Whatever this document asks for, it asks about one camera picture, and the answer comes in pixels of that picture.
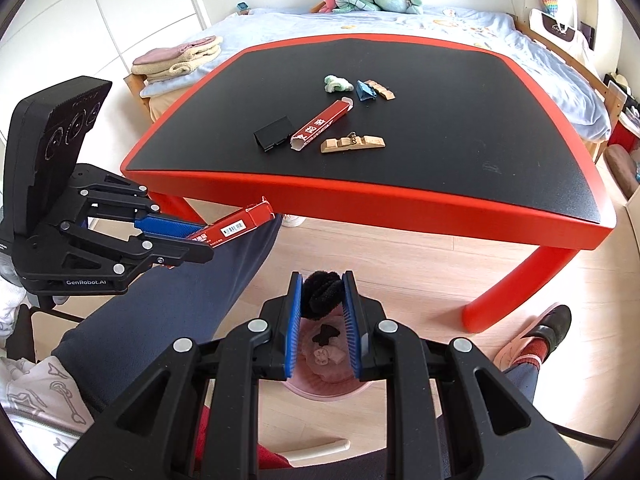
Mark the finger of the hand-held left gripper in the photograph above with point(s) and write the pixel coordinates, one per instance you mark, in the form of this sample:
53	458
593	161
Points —
170	254
165	225

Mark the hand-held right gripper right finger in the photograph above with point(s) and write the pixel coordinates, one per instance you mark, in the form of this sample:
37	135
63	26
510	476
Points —
352	332

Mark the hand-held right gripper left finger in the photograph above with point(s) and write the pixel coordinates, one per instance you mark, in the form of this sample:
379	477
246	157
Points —
294	330

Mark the pink waste bin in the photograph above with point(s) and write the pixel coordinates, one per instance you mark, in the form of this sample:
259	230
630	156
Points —
325	385

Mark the red narrow carton box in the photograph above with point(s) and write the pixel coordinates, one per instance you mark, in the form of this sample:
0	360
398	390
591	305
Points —
320	125
235	225

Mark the person's left forearm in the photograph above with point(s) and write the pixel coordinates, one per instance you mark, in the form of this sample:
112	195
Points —
10	307

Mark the black paper scrap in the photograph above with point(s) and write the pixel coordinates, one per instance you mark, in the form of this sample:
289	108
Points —
327	334

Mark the pale crumpled paper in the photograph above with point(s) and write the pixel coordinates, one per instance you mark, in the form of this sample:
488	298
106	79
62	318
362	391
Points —
325	355

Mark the person's left leg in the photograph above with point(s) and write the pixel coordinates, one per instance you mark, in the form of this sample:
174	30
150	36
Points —
175	310

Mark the person's leg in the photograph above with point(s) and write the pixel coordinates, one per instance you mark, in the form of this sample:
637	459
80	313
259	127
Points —
525	380
175	310

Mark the white slipper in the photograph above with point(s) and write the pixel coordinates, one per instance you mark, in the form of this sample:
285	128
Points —
293	220

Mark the black chair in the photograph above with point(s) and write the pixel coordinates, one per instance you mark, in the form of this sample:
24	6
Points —
55	314

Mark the red black table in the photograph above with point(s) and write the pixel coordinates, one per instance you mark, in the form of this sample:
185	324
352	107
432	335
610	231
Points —
350	200

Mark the red cloth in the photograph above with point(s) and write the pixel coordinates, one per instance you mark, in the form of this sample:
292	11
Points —
270	462

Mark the cream folded blanket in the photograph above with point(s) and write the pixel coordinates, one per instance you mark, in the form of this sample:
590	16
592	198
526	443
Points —
175	67

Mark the white wardrobe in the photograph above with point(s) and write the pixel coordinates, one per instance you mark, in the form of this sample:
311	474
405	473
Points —
100	10

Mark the pink folded towel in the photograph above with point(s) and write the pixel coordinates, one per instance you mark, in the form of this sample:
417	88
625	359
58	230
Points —
175	51

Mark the person's right leg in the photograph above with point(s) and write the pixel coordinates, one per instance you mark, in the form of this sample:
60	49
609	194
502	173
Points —
525	380

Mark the black pink slipper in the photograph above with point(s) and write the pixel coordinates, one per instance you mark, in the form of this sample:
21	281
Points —
542	327

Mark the person's printed white jacket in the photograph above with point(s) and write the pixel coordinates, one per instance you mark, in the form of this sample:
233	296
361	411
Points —
35	400

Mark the green crumpled paper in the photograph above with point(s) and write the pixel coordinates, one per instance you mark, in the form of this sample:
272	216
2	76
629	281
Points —
336	84

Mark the small blue box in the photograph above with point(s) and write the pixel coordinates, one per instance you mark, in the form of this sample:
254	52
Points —
243	8

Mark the blue crumpled paper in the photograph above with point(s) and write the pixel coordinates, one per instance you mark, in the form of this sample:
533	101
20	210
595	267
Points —
364	91

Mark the small wooden piece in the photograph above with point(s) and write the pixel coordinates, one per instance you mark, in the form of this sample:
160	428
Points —
382	91

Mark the striped plush toy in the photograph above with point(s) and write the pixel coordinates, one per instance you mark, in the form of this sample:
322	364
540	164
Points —
357	4

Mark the bed with light blue sheet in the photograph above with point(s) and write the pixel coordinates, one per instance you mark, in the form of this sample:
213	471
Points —
550	75

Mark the white bag with black trim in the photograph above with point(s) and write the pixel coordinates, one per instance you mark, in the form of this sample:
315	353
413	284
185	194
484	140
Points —
557	30

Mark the rainbow knit bag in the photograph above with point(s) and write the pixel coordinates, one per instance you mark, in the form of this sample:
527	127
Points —
548	0

